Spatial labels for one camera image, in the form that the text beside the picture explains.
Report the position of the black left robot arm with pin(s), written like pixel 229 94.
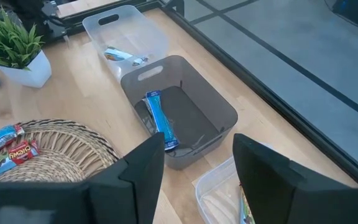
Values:
pixel 54 28

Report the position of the peanut butter Chewy granola bar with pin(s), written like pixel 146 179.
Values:
pixel 118 55

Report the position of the dark furniture piece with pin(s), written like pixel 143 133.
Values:
pixel 353 12

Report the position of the round wicker basket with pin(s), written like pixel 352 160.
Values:
pixel 67 149

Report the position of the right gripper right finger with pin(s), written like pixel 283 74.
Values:
pixel 275 193

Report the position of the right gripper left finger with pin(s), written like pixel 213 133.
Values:
pixel 129 193

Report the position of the clear plastic bin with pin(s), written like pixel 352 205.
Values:
pixel 216 199
pixel 135 31

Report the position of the green plant white pot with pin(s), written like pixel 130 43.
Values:
pixel 14 49

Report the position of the dark grey plastic bin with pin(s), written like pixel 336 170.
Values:
pixel 204 102

